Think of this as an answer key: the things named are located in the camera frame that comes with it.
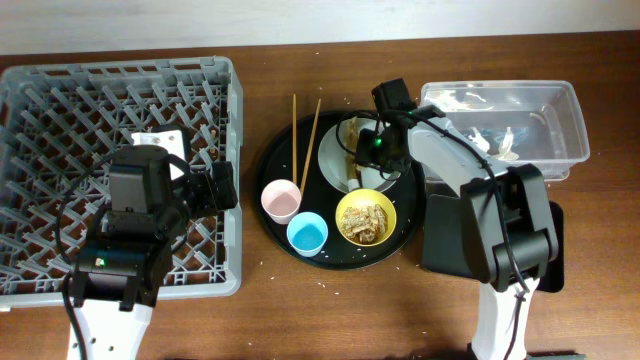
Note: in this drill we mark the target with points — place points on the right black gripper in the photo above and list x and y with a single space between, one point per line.
366 155

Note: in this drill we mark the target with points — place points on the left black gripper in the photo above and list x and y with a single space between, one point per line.
209 201

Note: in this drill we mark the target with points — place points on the pink plastic cup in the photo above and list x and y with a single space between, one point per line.
281 200

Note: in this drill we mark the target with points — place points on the yellow bowl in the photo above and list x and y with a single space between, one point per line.
364 197

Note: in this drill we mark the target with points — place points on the blue plastic cup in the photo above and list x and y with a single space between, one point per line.
307 233

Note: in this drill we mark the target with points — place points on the brown coffee sachet wrapper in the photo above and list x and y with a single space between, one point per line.
351 136

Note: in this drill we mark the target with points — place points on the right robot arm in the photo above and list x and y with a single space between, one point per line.
508 233

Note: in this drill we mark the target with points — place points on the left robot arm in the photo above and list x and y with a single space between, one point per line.
112 288

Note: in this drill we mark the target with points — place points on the clear plastic waste bin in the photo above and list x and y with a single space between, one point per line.
544 115

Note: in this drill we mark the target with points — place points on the grey plastic dishwasher rack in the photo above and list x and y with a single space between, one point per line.
57 124

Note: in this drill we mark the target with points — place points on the grey round plate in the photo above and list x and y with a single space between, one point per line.
332 160

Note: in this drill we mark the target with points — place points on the round black tray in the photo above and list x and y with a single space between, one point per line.
407 193

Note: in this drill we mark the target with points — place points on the right wooden chopstick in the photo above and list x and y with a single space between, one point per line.
310 148

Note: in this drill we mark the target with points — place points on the food scraps pile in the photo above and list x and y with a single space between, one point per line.
364 225

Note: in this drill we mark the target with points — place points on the black rectangular tray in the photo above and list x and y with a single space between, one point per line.
442 250

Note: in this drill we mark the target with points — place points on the crumpled white tissue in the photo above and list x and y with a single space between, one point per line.
499 150

